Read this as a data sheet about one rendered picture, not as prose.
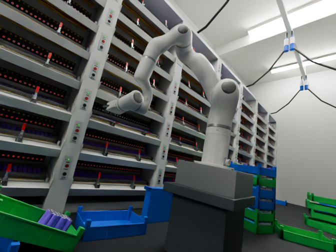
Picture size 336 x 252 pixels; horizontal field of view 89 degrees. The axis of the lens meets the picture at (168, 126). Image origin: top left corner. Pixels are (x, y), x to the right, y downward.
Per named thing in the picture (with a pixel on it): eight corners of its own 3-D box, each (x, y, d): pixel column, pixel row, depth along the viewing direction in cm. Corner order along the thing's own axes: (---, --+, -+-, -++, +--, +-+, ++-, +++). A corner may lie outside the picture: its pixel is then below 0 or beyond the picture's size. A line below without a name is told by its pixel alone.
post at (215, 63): (205, 205, 184) (222, 60, 222) (200, 205, 177) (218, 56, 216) (190, 199, 198) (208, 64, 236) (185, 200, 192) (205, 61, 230)
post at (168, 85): (158, 208, 137) (189, 24, 175) (149, 209, 131) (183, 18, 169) (143, 201, 151) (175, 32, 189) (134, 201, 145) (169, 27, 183)
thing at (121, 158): (155, 169, 138) (162, 154, 137) (76, 159, 98) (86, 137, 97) (143, 158, 153) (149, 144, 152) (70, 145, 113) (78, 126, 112)
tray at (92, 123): (159, 145, 142) (164, 135, 142) (86, 126, 102) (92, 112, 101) (147, 137, 157) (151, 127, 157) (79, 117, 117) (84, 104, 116)
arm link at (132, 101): (133, 102, 103) (120, 94, 98) (147, 95, 94) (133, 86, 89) (130, 114, 100) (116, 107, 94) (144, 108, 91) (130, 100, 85)
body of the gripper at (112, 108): (130, 102, 105) (120, 107, 112) (115, 96, 98) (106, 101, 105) (129, 113, 102) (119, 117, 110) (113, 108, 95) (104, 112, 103)
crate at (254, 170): (276, 177, 133) (276, 167, 135) (259, 174, 125) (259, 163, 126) (244, 172, 160) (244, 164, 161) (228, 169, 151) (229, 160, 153)
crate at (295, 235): (321, 242, 123) (321, 230, 125) (337, 254, 105) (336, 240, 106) (273, 229, 134) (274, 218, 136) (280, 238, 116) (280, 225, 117)
